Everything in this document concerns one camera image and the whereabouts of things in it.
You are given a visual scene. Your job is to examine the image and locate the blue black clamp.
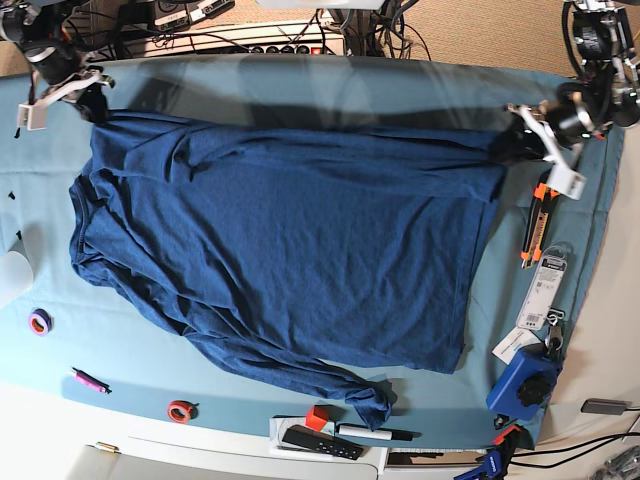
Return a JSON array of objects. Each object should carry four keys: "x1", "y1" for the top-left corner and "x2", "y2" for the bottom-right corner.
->
[{"x1": 454, "y1": 450, "x2": 510, "y2": 480}]

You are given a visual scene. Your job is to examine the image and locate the metal carabiner keys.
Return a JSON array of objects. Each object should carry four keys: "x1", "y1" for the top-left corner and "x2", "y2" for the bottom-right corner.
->
[{"x1": 545, "y1": 308, "x2": 565, "y2": 361}]

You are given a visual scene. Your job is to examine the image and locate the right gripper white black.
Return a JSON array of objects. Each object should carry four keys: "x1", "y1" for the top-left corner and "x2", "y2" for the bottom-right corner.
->
[{"x1": 17, "y1": 66, "x2": 115, "y2": 131}]

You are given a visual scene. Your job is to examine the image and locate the white packaged item blister card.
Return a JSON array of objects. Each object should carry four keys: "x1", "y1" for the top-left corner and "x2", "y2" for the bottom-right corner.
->
[{"x1": 516, "y1": 245, "x2": 569, "y2": 331}]

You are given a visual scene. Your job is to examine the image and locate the white book under remote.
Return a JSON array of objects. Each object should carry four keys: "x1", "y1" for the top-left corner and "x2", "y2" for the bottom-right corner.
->
[{"x1": 268, "y1": 414, "x2": 389, "y2": 471}]

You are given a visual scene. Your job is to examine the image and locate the white black marker pen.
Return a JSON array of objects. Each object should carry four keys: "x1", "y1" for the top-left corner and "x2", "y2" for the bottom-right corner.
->
[{"x1": 335, "y1": 423, "x2": 420, "y2": 442}]

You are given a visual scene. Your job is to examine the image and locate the dark blue t-shirt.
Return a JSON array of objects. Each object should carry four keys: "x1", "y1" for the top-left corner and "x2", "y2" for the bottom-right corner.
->
[{"x1": 69, "y1": 111, "x2": 506, "y2": 429}]

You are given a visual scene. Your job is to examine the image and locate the white paper roll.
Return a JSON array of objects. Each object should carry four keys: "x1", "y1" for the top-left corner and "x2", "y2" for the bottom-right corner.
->
[{"x1": 0, "y1": 251, "x2": 34, "y2": 307}]

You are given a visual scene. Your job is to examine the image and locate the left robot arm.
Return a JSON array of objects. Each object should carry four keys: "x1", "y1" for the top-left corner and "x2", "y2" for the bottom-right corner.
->
[{"x1": 491, "y1": 1, "x2": 639, "y2": 200}]

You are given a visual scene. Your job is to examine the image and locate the orange black utility knife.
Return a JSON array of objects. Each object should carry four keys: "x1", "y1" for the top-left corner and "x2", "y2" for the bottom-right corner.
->
[{"x1": 520, "y1": 170, "x2": 560, "y2": 269}]

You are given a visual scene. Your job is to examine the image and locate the white paper card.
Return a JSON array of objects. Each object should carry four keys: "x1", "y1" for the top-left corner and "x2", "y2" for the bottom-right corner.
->
[{"x1": 492, "y1": 327, "x2": 541, "y2": 365}]

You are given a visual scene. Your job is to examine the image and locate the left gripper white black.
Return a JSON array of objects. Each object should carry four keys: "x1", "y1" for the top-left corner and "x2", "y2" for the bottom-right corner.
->
[{"x1": 488, "y1": 104, "x2": 586, "y2": 200}]

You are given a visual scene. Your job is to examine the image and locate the grey adapter box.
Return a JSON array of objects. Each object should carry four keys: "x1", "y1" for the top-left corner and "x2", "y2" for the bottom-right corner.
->
[{"x1": 580, "y1": 398, "x2": 628, "y2": 416}]

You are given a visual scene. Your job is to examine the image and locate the white power strip red switch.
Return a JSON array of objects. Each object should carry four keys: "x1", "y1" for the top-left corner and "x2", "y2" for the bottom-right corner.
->
[{"x1": 197, "y1": 42, "x2": 346, "y2": 57}]

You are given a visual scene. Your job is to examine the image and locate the blue box black knob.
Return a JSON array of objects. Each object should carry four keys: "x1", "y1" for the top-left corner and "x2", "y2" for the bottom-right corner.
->
[{"x1": 486, "y1": 348, "x2": 562, "y2": 421}]

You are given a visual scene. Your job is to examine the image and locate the orange black lower clamp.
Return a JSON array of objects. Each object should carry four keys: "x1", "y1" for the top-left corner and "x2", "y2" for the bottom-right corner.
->
[{"x1": 493, "y1": 424, "x2": 522, "y2": 446}]

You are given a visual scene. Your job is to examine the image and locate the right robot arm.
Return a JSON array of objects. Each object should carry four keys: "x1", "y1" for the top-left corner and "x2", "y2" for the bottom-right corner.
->
[{"x1": 1, "y1": 1, "x2": 115, "y2": 131}]

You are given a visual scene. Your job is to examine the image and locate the black remote control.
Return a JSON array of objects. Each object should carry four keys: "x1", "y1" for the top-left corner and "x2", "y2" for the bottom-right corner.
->
[{"x1": 282, "y1": 425, "x2": 364, "y2": 460}]

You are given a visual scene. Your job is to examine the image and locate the red tape roll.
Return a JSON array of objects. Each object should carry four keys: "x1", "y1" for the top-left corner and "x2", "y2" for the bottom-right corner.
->
[{"x1": 167, "y1": 400, "x2": 198, "y2": 424}]

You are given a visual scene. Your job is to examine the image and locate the purple tape roll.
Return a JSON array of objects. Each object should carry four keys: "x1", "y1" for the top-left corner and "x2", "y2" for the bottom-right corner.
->
[{"x1": 28, "y1": 308, "x2": 52, "y2": 336}]

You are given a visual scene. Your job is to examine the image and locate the black foot pedal start label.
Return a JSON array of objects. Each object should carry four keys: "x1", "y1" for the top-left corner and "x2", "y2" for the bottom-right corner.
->
[{"x1": 153, "y1": 1, "x2": 189, "y2": 30}]

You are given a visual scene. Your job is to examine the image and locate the pink marker pen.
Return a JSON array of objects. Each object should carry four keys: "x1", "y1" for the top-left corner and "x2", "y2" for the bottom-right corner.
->
[{"x1": 70, "y1": 368, "x2": 111, "y2": 394}]

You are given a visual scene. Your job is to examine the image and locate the red cube block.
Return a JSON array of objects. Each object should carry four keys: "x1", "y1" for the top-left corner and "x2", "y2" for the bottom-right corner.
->
[{"x1": 305, "y1": 405, "x2": 329, "y2": 432}]

